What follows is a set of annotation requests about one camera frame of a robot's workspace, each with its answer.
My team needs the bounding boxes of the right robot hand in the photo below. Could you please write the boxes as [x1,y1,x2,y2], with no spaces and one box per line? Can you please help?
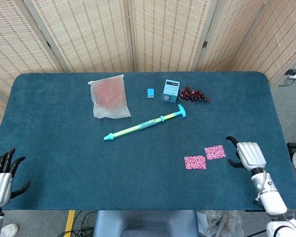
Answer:
[225,136,267,172]

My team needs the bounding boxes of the pink-patterned card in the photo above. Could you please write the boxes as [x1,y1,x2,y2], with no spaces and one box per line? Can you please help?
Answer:
[204,145,226,160]
[184,155,207,171]

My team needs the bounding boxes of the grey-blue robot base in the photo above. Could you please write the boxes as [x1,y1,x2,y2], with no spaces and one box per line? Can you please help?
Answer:
[92,210,200,237]

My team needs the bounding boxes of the crumpled clear plastic bag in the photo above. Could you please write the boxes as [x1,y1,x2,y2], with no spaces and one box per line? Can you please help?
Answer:
[196,210,245,237]

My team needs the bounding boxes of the teal blue table cloth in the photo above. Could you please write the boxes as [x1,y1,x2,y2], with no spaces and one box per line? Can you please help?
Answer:
[0,71,296,211]

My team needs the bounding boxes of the dark red grape bunch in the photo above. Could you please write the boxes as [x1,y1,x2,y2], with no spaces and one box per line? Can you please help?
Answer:
[178,85,211,104]

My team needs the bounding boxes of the light blue carton box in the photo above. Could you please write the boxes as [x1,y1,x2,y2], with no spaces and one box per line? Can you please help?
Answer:
[162,79,180,103]

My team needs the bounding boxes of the teal green toy water pump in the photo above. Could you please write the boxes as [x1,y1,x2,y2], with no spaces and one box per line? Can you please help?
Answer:
[103,104,187,141]

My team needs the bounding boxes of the translucent bag with pink content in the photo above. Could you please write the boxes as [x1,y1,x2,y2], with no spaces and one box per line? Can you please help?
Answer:
[87,75,132,119]

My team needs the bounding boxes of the woven bamboo folding screen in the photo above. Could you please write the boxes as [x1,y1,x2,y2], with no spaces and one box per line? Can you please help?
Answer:
[0,0,296,151]

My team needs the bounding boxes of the black floor cables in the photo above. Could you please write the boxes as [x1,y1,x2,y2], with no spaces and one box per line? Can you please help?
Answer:
[58,210,97,237]

